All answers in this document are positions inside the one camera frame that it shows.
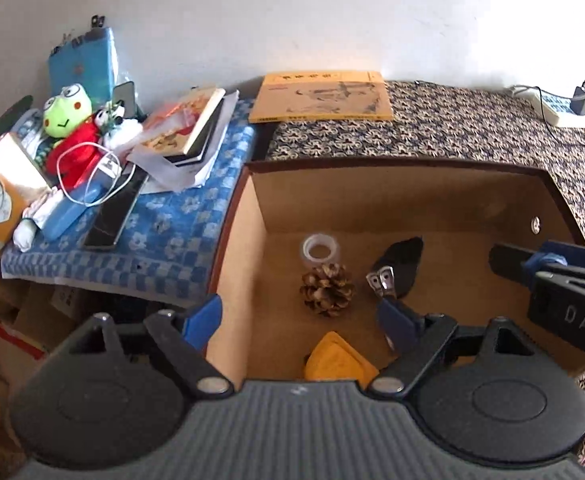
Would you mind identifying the orange and white paper bag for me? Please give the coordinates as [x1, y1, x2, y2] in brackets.
[0, 132, 53, 261]

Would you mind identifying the black key fob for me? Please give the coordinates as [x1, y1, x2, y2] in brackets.
[369, 236, 424, 301]

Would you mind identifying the clear plastic folder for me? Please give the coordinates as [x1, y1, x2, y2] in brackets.
[125, 147, 216, 192]

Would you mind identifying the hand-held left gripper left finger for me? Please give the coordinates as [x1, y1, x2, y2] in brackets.
[67, 294, 234, 401]

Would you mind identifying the white power strip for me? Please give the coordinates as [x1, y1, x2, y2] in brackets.
[509, 85, 585, 127]

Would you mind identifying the dark oval object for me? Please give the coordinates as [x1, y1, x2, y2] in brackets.
[0, 95, 33, 131]

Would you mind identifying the upright dark smartphone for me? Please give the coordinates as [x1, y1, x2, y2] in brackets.
[112, 81, 138, 117]

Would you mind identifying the brown pine cone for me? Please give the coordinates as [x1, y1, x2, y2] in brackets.
[299, 261, 355, 318]

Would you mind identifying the yellow book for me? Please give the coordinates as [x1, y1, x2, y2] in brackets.
[248, 71, 394, 123]

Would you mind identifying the white cable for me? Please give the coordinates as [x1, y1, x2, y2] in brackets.
[56, 142, 136, 206]

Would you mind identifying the white rolled cloth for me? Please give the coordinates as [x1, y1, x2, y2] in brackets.
[12, 195, 60, 252]

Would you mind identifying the blue checked cloth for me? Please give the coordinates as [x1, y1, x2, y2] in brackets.
[1, 97, 258, 306]

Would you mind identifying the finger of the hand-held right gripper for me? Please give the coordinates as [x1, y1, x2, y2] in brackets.
[489, 241, 585, 290]

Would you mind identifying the green frog plush toy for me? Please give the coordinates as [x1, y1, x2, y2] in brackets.
[42, 85, 100, 181]

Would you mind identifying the brown cardboard box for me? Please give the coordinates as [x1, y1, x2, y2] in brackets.
[205, 156, 585, 385]

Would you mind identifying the clear tape roll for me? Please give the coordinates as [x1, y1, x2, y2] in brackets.
[301, 233, 341, 266]

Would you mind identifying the panda plush toy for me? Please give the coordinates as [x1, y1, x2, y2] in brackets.
[95, 102, 143, 148]

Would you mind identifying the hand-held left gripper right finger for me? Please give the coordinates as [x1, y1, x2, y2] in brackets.
[367, 296, 540, 400]

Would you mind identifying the blue bag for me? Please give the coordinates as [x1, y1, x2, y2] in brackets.
[47, 27, 119, 106]

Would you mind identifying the blue case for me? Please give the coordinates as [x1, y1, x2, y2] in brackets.
[42, 180, 108, 241]

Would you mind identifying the black smartphone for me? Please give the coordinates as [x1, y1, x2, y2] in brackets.
[83, 170, 146, 251]

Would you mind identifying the illustrated paperback book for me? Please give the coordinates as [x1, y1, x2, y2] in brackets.
[142, 87, 226, 156]

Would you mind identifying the pile of cardboard boxes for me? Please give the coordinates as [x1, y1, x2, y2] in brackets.
[0, 250, 98, 480]

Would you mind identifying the dark covered book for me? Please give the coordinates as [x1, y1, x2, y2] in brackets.
[165, 91, 239, 167]

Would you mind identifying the orange plastic case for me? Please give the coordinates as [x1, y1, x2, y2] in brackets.
[303, 331, 379, 383]

